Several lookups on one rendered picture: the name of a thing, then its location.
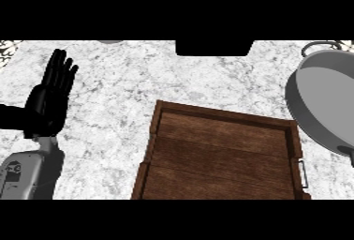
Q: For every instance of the grey round object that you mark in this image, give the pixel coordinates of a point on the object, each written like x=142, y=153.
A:
x=110, y=41

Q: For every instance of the grey metal pot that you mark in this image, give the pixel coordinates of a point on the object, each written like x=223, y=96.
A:
x=322, y=93

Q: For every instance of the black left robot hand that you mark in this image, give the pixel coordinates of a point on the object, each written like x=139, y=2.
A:
x=46, y=106

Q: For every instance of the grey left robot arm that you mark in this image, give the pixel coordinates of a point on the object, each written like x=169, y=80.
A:
x=27, y=172

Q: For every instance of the brown wooden tray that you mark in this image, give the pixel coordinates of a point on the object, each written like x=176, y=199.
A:
x=222, y=153

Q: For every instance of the black appliance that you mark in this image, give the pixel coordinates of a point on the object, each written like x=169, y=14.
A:
x=215, y=48

